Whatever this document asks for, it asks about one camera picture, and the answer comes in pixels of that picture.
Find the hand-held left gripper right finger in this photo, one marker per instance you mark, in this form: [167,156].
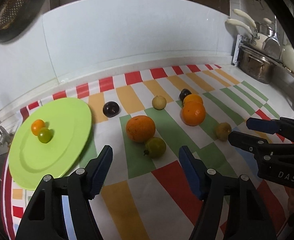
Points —
[190,170]

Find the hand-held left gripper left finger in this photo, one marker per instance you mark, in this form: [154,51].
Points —
[102,172]

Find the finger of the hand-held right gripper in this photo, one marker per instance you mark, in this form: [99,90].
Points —
[261,125]
[244,141]

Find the small brownish-yellow fruit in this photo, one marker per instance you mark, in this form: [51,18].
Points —
[222,131]

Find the green-yellow fruit with stem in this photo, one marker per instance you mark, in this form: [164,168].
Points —
[155,148]

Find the green plate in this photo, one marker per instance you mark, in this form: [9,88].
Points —
[62,135]

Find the large orange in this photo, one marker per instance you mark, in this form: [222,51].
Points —
[140,129]

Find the dark plum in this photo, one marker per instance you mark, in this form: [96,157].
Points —
[111,109]
[184,93]

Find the pale yellow round fruit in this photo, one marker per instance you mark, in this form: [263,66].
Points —
[159,102]

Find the striped colourful tablecloth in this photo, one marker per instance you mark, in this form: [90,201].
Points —
[162,185]

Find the stainless steel pot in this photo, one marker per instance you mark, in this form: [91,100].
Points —
[256,65]

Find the green tomato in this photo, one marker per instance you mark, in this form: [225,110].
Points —
[45,136]

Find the small tangerine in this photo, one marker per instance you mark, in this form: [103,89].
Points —
[37,126]

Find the steel spatula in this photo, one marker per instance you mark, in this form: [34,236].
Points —
[272,46]

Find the chrome gooseneck faucet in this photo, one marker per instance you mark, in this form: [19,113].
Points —
[1,136]

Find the black frying pan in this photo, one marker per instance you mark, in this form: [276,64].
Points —
[34,5]

